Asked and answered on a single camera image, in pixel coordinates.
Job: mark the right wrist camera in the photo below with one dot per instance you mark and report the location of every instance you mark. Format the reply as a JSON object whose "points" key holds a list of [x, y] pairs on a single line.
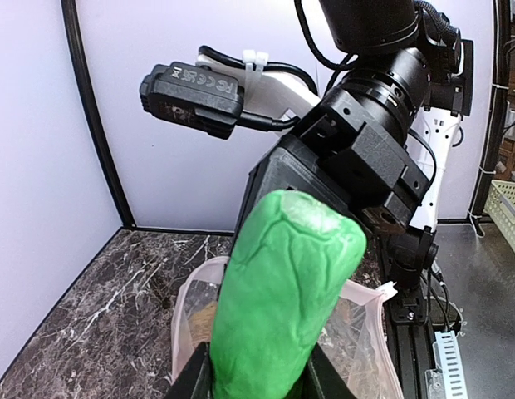
{"points": [[193, 96]]}

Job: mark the beige perforated basket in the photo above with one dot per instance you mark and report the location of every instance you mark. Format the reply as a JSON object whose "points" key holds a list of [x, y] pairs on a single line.
{"points": [[500, 206]]}

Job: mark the clear zip top bag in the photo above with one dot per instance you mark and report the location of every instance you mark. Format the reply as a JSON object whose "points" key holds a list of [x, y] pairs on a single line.
{"points": [[352, 338]]}

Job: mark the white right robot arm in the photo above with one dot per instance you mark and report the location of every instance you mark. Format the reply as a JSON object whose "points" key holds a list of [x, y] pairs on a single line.
{"points": [[403, 43]]}

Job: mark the black right corner frame post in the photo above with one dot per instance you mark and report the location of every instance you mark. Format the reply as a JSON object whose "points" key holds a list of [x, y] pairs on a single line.
{"points": [[91, 111]]}

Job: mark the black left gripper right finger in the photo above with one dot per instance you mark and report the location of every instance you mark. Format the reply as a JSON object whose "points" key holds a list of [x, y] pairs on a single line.
{"points": [[320, 380]]}

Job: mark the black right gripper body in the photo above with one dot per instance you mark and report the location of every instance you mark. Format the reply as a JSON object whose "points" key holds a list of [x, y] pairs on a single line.
{"points": [[349, 153]]}

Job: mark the white slotted cable duct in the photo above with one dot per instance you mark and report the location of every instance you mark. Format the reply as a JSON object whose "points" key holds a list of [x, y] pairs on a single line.
{"points": [[447, 379]]}

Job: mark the green toy bitter gourd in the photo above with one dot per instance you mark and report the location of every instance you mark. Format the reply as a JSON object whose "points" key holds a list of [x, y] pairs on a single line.
{"points": [[284, 277]]}

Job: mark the black front rail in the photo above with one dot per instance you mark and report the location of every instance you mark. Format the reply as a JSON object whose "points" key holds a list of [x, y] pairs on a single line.
{"points": [[411, 349]]}

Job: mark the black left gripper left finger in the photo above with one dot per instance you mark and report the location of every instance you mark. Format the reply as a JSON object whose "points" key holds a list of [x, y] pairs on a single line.
{"points": [[196, 379]]}

